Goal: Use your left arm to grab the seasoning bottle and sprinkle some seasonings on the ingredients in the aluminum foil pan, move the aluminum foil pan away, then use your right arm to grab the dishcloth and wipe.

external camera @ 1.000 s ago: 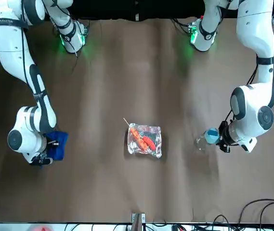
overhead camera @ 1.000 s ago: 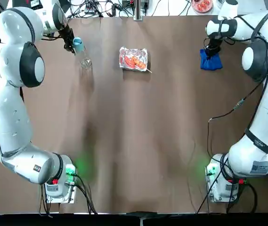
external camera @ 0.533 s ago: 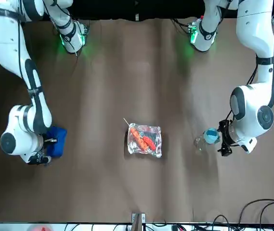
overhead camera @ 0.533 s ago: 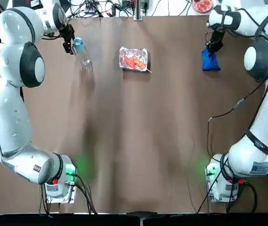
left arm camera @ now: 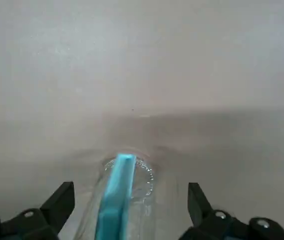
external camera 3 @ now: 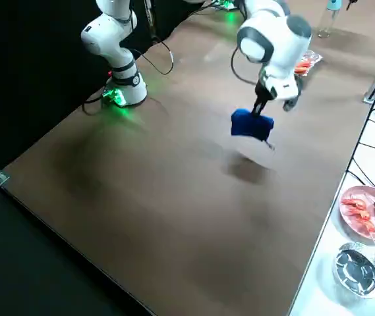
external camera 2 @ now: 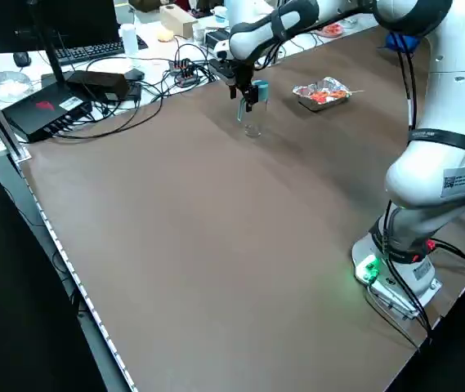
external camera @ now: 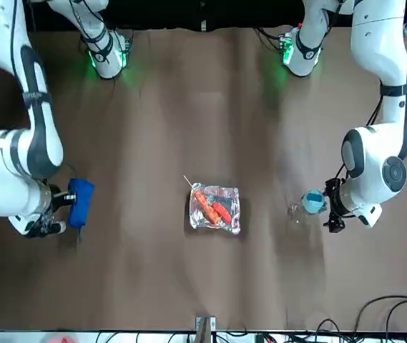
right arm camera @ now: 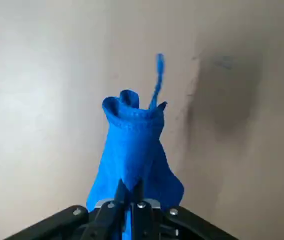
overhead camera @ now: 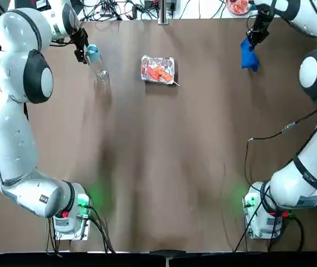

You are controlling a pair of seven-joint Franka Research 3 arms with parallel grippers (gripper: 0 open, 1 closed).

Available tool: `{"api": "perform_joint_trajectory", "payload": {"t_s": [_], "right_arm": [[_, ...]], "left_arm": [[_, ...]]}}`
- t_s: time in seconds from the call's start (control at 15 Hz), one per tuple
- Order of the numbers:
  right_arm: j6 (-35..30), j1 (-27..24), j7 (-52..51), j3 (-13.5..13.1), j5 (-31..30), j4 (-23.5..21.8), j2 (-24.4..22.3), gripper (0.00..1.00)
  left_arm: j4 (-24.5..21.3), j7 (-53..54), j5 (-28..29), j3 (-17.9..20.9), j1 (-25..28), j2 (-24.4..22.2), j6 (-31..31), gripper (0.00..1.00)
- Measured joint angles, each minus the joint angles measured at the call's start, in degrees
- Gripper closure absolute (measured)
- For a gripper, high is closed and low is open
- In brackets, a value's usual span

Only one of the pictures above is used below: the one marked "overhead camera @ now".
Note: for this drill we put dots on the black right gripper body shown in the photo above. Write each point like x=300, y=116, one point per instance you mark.
x=262, y=22

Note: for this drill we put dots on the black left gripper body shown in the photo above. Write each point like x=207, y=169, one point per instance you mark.
x=80, y=39

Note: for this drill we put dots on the clear bottle light blue cap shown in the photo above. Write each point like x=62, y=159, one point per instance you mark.
x=94, y=51

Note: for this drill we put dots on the blue dishcloth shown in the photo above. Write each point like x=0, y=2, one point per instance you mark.
x=248, y=59

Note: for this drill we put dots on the aluminum foil pan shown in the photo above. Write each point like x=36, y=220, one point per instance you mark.
x=158, y=59

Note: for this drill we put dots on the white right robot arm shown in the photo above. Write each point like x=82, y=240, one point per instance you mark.
x=300, y=180

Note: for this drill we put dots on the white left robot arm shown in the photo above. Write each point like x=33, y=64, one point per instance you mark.
x=7, y=125

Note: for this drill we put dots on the pink plate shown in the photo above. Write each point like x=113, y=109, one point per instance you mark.
x=239, y=7

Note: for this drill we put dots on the grey hub red plugs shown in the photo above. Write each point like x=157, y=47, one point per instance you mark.
x=105, y=11

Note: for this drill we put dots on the black box red logo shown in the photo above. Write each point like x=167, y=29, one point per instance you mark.
x=41, y=4

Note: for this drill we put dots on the orange shrimp skewer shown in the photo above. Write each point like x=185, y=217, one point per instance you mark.
x=158, y=73

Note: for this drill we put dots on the aluminium upright post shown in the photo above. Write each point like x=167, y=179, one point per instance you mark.
x=166, y=11

